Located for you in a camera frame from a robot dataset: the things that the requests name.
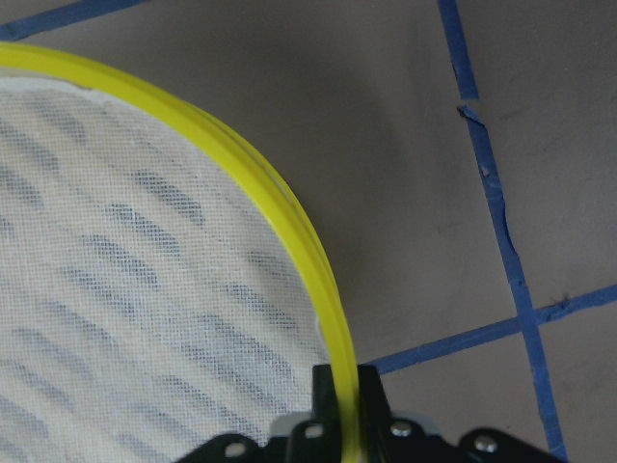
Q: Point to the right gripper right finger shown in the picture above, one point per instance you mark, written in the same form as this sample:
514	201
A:
388	436

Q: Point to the yellow steamer top layer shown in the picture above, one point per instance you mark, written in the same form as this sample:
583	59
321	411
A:
160	282

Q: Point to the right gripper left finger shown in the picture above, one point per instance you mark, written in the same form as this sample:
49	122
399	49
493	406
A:
318	439

